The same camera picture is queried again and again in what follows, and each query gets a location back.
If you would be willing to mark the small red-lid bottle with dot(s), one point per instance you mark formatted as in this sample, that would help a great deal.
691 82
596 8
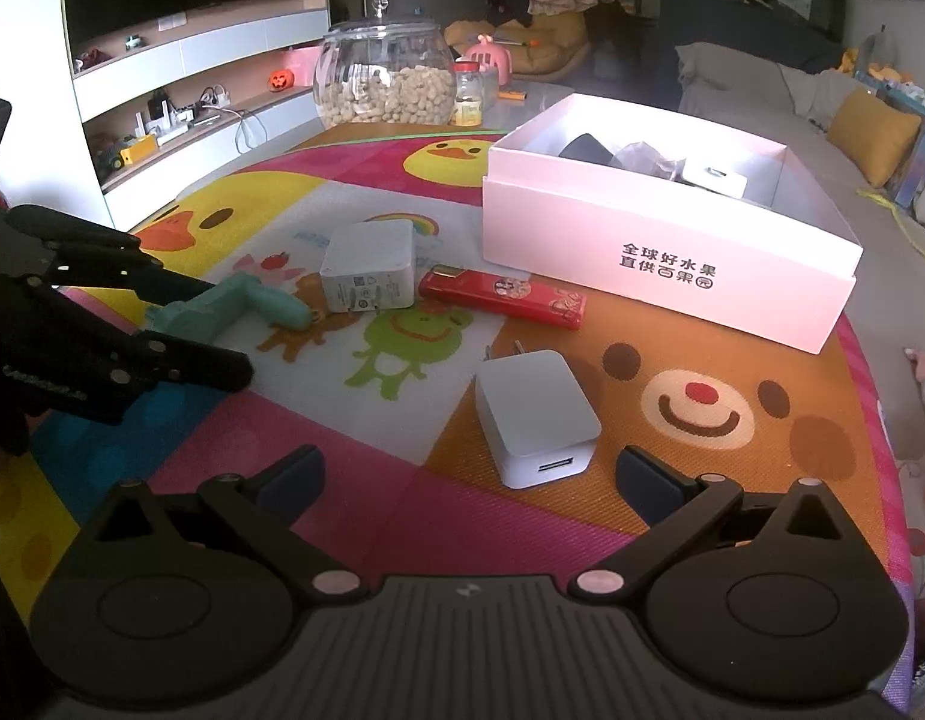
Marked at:
468 97

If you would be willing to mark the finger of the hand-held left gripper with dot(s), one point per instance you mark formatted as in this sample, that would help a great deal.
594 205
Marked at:
94 247
192 367

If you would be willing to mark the colourful picture box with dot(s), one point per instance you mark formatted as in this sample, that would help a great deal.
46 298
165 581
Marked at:
920 157

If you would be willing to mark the yellow lounge chair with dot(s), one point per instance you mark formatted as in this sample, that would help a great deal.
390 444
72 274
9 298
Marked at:
545 41

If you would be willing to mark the glass jar of nuts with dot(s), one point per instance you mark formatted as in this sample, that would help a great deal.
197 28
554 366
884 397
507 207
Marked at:
387 97

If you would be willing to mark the black case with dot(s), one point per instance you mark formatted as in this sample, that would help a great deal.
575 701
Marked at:
586 148

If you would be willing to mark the cartoon animal mat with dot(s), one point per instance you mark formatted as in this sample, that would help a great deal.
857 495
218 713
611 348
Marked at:
207 225

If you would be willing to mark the white USB port charger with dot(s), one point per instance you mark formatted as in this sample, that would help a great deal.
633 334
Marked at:
530 405

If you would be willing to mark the red lighter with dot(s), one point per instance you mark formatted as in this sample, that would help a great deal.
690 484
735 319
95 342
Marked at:
500 296

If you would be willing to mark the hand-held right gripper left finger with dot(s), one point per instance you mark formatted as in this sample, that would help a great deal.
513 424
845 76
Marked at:
293 476

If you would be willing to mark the yellow cushion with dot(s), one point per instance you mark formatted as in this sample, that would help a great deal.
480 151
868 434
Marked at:
875 135

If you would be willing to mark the pink toy container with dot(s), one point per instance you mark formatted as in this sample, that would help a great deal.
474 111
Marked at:
486 60

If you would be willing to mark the yellow toy truck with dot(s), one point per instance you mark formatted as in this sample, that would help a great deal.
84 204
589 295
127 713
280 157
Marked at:
128 151

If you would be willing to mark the white television cabinet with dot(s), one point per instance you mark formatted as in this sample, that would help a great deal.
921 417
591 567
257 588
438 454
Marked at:
207 52

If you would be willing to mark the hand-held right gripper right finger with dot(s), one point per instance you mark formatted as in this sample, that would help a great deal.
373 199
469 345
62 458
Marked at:
646 484

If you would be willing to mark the clear plastic bag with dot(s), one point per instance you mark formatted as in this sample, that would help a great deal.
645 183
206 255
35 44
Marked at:
650 157

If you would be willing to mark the orange lighter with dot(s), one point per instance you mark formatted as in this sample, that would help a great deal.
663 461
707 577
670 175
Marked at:
513 95

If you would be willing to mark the white power adapter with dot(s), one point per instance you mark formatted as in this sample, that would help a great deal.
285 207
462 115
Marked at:
368 255

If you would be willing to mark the orange pumpkin toy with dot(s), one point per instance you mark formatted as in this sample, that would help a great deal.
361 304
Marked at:
280 80

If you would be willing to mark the teal toy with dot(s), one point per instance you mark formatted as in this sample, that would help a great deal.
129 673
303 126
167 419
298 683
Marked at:
229 304

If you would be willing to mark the grey sofa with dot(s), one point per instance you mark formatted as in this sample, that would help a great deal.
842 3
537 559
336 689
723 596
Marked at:
732 82

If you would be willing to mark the pink cardboard box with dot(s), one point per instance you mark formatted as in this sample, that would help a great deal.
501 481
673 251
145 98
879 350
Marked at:
657 240

